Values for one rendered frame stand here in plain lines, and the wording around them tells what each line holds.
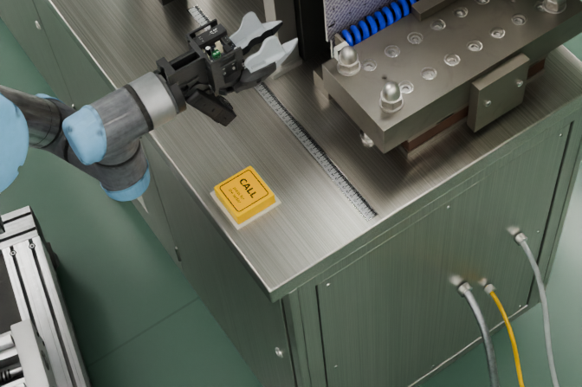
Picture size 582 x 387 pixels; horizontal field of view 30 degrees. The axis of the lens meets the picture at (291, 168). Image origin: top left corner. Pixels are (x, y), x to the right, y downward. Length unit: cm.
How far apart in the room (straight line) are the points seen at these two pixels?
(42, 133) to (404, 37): 57
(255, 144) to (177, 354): 94
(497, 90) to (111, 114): 59
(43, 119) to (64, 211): 126
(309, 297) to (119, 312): 102
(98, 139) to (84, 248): 127
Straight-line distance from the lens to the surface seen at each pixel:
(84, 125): 152
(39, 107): 160
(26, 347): 180
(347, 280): 176
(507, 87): 173
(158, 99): 154
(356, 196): 170
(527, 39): 173
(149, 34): 194
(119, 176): 160
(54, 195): 289
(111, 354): 263
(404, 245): 180
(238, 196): 168
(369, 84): 166
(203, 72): 157
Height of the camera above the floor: 234
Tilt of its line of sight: 56 degrees down
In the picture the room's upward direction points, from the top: 7 degrees counter-clockwise
